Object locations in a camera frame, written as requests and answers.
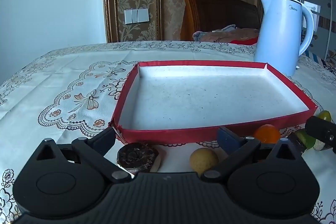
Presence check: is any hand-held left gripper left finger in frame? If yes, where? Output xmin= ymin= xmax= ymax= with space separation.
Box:
xmin=35 ymin=126 xmax=132 ymax=184

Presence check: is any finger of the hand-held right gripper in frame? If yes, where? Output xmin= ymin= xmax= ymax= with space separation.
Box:
xmin=305 ymin=116 xmax=336 ymax=154

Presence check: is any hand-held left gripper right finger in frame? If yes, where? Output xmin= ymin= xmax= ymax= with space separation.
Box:
xmin=200 ymin=126 xmax=303 ymax=184

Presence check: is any green tomato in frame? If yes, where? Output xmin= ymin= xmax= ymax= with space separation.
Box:
xmin=317 ymin=111 xmax=331 ymax=122

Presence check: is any green cucumber piece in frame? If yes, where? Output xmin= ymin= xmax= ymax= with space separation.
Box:
xmin=301 ymin=131 xmax=326 ymax=151

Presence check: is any tan longan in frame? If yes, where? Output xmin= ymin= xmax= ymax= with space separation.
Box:
xmin=189 ymin=148 xmax=219 ymax=174

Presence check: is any dark brown white fruit piece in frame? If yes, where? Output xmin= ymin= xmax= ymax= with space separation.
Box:
xmin=117 ymin=142 xmax=162 ymax=174

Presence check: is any large mandarin orange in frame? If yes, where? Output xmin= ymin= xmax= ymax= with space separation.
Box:
xmin=252 ymin=124 xmax=281 ymax=144

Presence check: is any red shallow cardboard box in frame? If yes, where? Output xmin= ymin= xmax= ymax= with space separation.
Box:
xmin=109 ymin=61 xmax=319 ymax=144

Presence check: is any dark patterned cloth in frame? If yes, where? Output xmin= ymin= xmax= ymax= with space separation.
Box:
xmin=314 ymin=50 xmax=336 ymax=69

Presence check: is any red cloth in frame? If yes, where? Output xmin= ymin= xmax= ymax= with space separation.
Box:
xmin=231 ymin=37 xmax=259 ymax=45

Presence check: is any light blue electric kettle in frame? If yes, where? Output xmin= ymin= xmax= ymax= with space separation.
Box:
xmin=253 ymin=0 xmax=315 ymax=77

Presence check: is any wooden chair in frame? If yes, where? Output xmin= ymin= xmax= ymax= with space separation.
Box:
xmin=180 ymin=0 xmax=261 ymax=41

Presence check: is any white wall light switch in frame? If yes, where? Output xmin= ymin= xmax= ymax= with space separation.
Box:
xmin=124 ymin=8 xmax=150 ymax=24

